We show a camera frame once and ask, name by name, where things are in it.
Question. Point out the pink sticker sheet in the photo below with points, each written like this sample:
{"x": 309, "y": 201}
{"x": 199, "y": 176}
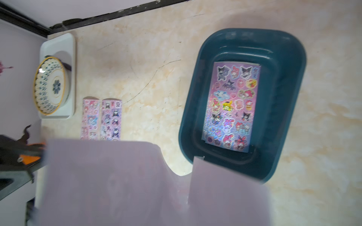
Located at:
{"x": 90, "y": 119}

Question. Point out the white plastic tray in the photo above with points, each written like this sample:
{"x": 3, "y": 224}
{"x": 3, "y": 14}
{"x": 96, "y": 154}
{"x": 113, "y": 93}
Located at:
{"x": 63, "y": 48}

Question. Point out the teal plastic storage box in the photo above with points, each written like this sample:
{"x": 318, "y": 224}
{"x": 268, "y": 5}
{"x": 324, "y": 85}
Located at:
{"x": 282, "y": 58}

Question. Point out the character sticker sheet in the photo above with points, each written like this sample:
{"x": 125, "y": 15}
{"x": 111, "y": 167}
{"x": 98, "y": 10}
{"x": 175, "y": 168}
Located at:
{"x": 111, "y": 117}
{"x": 128, "y": 183}

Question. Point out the patterned ceramic plate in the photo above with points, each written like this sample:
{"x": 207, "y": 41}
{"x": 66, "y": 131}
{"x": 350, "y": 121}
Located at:
{"x": 51, "y": 85}

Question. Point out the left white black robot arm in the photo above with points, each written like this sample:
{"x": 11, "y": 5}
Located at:
{"x": 19, "y": 162}

